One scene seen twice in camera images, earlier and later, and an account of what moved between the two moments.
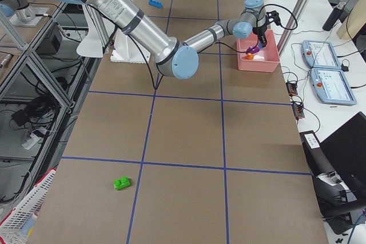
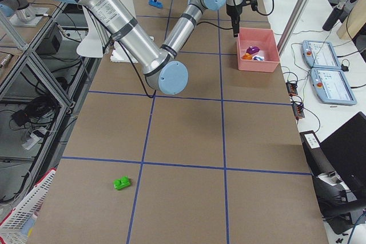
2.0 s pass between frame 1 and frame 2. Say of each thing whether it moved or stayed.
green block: stayed
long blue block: stayed
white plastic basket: stayed
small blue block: moved
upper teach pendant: stayed
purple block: stayed
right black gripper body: moved
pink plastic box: stayed
